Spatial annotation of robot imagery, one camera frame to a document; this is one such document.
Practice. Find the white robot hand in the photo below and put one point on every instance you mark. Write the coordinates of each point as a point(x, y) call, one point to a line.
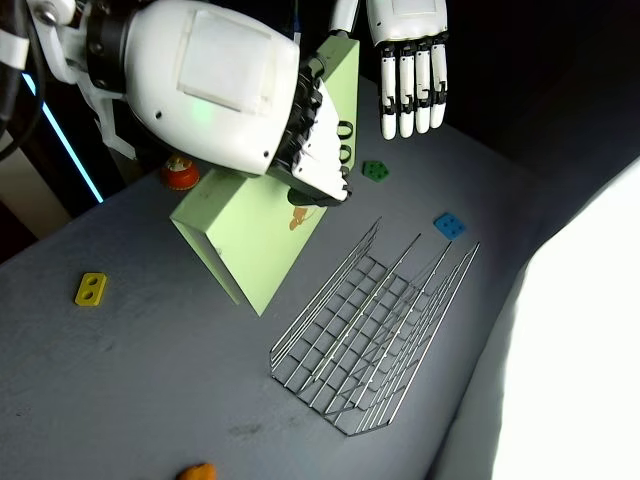
point(405, 17)
point(200, 100)

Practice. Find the light green box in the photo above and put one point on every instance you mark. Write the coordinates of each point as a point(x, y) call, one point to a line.
point(250, 240)

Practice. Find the orange red toy cake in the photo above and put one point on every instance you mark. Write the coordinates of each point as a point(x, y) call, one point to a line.
point(177, 178)

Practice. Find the white blue stick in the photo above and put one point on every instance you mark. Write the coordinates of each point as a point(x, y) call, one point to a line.
point(297, 22)

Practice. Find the cyan light strip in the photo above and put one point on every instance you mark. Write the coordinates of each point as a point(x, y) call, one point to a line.
point(75, 150)

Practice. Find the green pentagon block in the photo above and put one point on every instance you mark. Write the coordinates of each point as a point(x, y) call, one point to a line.
point(375, 171)

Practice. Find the beige panel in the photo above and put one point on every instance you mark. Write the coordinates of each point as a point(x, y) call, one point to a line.
point(30, 200)

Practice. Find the blue square block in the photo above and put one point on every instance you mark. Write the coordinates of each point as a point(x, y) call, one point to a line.
point(450, 226)

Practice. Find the yellow two-hole block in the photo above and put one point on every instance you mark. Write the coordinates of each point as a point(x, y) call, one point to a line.
point(80, 299)

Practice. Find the grey table cloth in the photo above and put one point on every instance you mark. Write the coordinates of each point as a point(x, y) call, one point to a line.
point(150, 390)

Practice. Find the orange toy piece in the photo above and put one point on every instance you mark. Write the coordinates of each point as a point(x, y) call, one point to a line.
point(200, 472)

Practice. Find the white blurred surface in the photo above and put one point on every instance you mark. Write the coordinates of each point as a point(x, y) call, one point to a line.
point(575, 350)

